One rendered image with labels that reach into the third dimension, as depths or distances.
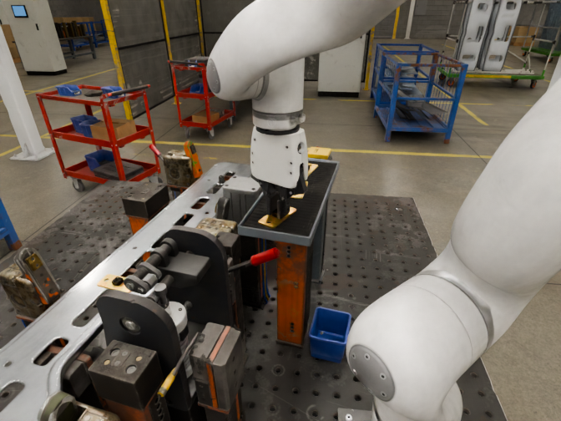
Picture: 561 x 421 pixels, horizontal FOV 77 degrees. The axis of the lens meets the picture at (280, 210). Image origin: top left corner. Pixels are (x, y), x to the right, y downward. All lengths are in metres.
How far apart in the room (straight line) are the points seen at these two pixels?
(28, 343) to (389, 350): 0.62
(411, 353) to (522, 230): 0.16
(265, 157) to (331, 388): 0.61
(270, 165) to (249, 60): 0.21
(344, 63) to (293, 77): 6.57
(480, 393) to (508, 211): 0.80
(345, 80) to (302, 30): 6.73
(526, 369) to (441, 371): 1.78
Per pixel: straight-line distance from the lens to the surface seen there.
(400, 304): 0.43
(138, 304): 0.50
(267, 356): 1.02
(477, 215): 0.36
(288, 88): 0.56
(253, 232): 0.64
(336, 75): 7.15
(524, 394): 2.10
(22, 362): 0.77
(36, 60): 11.30
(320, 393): 0.97
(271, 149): 0.60
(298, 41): 0.45
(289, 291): 0.90
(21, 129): 4.96
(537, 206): 0.33
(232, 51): 0.48
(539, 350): 2.34
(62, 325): 0.80
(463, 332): 0.45
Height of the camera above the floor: 1.51
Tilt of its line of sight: 30 degrees down
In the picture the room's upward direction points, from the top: straight up
